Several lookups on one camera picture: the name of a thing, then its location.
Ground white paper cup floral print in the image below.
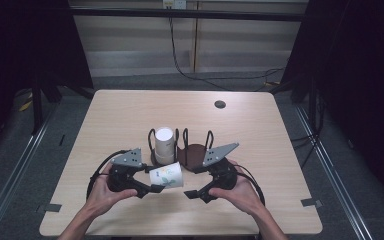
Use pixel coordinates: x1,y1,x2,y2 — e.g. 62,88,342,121
148,161,185,190

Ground black metal stand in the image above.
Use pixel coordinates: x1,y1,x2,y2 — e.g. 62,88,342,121
307,78,325,136
30,78,45,136

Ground thin black cables bundle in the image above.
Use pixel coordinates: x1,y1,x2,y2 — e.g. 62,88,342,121
290,132,320,168

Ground black horizontal bar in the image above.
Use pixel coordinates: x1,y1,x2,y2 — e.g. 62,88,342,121
69,7,310,23

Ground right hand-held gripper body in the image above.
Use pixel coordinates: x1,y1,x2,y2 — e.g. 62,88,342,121
202,142,241,190

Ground person's right hand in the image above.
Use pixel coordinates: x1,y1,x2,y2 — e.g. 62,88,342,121
208,159,265,216

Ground right hand-held gripper black cable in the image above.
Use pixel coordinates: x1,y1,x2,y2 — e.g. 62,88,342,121
232,163,267,206

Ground white paper cups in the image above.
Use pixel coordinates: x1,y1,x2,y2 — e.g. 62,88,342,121
154,126,176,166

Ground dark brown wire cup holder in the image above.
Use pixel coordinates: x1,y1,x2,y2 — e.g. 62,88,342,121
147,127,215,173

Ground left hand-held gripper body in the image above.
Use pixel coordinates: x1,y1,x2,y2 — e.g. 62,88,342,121
107,147,147,194

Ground long black floor cable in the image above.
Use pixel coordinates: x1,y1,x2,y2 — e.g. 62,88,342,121
167,7,286,92

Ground metal floor rail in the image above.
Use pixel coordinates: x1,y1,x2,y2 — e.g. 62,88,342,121
0,108,60,240
294,105,376,240

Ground grey tape strip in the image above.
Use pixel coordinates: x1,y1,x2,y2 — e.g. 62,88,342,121
35,203,63,214
300,197,324,208

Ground dark curtain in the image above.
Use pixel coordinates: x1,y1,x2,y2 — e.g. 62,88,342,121
279,0,384,204
0,0,95,164

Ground person's left hand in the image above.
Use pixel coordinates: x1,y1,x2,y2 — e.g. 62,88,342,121
85,163,139,218

